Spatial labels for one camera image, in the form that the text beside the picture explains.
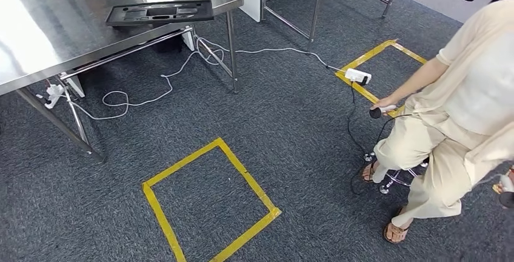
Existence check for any person's right hand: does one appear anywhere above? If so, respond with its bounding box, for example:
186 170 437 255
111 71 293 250
370 95 399 112

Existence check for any black plastic panel with cutouts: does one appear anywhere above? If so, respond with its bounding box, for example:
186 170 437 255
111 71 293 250
105 0 215 27

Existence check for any stainless steel workbench table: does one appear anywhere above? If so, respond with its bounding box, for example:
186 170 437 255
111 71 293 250
224 0 406 53
0 0 245 164

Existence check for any yellow floor tape square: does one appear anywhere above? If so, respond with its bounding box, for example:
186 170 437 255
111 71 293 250
141 137 282 262
334 39 429 118

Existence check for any white power strip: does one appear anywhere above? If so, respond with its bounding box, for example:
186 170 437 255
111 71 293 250
344 68 373 87

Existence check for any person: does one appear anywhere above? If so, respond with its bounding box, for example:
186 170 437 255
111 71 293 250
361 0 514 245

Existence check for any chrome stool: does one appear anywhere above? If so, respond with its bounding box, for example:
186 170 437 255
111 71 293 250
363 152 430 195

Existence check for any white plug adapter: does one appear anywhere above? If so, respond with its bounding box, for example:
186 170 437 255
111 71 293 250
35 84 66 110

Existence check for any black power cable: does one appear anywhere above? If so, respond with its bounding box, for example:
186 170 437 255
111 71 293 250
345 83 415 196

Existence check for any white floor cable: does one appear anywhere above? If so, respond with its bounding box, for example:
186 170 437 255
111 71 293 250
60 35 347 121

